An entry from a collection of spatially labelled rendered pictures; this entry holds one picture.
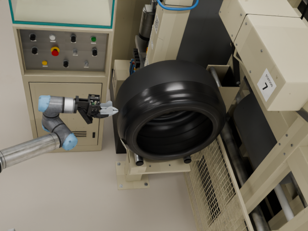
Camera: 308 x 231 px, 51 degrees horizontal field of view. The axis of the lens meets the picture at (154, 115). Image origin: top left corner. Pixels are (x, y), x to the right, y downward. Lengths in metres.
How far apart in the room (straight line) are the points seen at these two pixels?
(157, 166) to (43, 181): 1.15
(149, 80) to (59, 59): 0.84
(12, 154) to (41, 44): 0.90
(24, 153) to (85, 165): 1.46
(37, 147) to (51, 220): 1.26
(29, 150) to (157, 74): 0.64
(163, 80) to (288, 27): 0.55
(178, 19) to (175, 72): 0.26
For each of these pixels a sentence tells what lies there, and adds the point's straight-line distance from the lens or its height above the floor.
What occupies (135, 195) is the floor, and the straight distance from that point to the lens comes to 2.71.
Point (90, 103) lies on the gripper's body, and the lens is 1.49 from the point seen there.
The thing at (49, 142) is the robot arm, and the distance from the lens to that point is 1.45.
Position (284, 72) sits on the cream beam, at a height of 1.78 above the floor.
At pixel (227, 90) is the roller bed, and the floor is 1.17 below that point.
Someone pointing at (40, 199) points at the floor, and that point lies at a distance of 2.69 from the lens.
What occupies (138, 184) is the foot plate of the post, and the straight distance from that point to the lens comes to 2.74.
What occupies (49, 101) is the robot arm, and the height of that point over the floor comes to 1.31.
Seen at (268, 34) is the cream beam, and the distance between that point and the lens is 1.30.
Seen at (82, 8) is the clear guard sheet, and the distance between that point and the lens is 1.91.
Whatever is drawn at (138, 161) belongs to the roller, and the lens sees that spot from 1.78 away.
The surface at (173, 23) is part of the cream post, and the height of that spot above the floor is 1.56.
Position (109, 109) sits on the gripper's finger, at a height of 1.26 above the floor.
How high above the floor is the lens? 2.41
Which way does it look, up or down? 49 degrees down
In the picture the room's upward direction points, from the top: 15 degrees clockwise
